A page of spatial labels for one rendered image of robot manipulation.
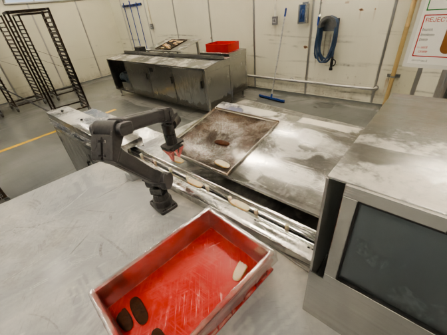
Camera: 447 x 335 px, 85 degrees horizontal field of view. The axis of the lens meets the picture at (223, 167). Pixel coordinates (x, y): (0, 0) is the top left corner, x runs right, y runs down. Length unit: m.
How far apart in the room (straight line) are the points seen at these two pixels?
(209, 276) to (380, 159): 0.63
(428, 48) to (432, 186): 0.93
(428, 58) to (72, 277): 1.63
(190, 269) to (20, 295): 0.58
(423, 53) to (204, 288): 1.26
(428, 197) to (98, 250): 1.04
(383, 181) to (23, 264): 1.22
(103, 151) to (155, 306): 0.50
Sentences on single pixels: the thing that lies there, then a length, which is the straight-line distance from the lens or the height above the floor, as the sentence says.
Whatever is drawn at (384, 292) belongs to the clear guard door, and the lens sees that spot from 0.63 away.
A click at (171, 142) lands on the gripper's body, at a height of 1.05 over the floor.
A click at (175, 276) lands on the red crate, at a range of 0.92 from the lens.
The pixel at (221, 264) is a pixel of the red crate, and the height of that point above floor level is 0.82.
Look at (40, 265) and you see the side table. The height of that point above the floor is 0.82.
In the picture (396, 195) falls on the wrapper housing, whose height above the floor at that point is 1.30.
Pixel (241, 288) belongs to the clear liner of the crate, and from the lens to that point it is 0.76.
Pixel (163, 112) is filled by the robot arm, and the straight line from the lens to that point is 1.09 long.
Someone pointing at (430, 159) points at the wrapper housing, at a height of 1.30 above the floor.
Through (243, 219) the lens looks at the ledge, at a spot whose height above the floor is 0.86.
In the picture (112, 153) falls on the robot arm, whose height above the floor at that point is 1.24.
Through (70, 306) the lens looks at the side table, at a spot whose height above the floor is 0.82.
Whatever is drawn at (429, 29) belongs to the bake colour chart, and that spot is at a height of 1.42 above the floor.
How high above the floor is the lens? 1.58
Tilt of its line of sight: 34 degrees down
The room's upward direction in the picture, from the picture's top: 6 degrees counter-clockwise
